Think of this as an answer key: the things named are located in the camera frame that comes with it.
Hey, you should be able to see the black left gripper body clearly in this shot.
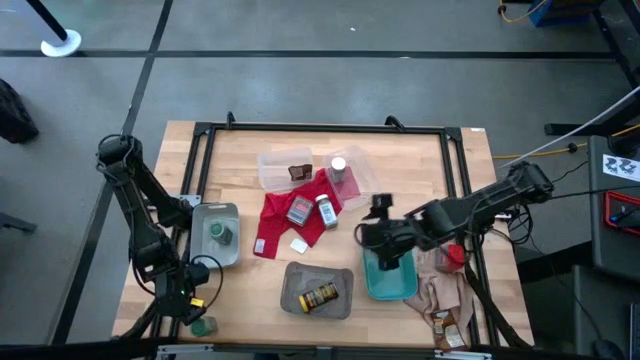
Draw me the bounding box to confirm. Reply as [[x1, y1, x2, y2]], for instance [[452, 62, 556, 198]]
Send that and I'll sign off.
[[154, 262, 211, 321]]

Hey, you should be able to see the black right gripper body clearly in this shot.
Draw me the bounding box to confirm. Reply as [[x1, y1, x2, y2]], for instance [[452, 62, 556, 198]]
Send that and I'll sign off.
[[356, 217, 427, 257]]

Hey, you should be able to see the green-lid spice jar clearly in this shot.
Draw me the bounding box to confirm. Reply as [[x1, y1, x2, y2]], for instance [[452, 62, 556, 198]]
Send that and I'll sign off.
[[208, 221, 236, 247], [188, 315, 220, 339]]

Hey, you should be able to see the white-lid seasoning jar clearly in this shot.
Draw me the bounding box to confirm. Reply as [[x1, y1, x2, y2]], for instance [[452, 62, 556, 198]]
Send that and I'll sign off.
[[329, 156, 348, 185], [314, 193, 340, 231]]

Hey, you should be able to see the smoked paprika tin red lid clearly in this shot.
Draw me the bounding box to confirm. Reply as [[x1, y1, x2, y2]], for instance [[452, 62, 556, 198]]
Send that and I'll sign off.
[[285, 194, 316, 228], [435, 243, 467, 274]]

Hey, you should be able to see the yellow-lid dark spice jar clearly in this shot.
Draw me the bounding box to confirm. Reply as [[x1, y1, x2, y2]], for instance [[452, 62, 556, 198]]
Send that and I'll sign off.
[[297, 281, 341, 315]]

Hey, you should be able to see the brown spice packet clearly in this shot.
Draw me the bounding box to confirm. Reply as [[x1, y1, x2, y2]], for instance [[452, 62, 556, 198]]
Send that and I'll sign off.
[[287, 163, 314, 183], [431, 309, 469, 351]]

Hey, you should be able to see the deep clear plastic bin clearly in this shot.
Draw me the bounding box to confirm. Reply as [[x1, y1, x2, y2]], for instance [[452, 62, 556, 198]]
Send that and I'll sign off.
[[323, 144, 384, 212]]

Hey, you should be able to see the teal plastic bin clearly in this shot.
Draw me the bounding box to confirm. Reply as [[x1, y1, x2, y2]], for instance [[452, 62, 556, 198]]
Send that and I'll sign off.
[[360, 244, 420, 302]]

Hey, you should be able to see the silver aluminium extrusion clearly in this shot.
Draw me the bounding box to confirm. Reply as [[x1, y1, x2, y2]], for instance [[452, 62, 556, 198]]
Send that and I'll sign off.
[[155, 343, 217, 360], [433, 349, 494, 360]]

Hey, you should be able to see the white plastic bin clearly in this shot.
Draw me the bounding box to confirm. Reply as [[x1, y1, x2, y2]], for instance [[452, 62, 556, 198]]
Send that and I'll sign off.
[[188, 201, 242, 270]]

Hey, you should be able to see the beige cloth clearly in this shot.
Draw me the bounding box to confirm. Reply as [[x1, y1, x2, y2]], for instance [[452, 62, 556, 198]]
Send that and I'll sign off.
[[403, 244, 475, 331]]

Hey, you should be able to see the red cloth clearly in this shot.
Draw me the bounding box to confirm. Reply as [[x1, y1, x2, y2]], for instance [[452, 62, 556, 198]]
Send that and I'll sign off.
[[252, 167, 362, 261]]

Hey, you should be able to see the shallow clear plastic bin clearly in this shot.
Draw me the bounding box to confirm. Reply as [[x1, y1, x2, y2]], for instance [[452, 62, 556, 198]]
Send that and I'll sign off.
[[256, 146, 315, 194]]

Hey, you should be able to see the red framed black device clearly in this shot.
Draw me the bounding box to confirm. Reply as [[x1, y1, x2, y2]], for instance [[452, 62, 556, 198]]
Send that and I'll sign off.
[[603, 190, 640, 237]]

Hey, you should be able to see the white number sticker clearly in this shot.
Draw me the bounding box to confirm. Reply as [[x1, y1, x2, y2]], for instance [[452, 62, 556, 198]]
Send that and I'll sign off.
[[601, 153, 640, 183]]

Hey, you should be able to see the black bag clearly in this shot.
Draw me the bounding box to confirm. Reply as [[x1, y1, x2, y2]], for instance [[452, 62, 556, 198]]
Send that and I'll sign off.
[[0, 78, 41, 146]]

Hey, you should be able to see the blue box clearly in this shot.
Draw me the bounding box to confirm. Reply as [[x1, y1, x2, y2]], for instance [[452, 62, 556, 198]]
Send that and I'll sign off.
[[528, 0, 602, 28]]

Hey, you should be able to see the black pole white base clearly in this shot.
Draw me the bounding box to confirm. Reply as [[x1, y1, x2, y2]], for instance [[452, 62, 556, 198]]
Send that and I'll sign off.
[[25, 0, 83, 59]]

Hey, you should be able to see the black aluminium table frame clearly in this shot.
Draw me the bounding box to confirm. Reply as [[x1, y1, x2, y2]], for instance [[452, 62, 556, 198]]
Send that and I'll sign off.
[[119, 110, 535, 354]]

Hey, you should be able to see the white cable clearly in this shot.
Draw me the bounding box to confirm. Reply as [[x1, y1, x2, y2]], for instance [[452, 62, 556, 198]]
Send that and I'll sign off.
[[499, 86, 640, 169]]

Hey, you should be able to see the yellow cable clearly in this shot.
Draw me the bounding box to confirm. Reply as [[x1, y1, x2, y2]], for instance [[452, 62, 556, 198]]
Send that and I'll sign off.
[[497, 0, 549, 24], [492, 123, 640, 161]]

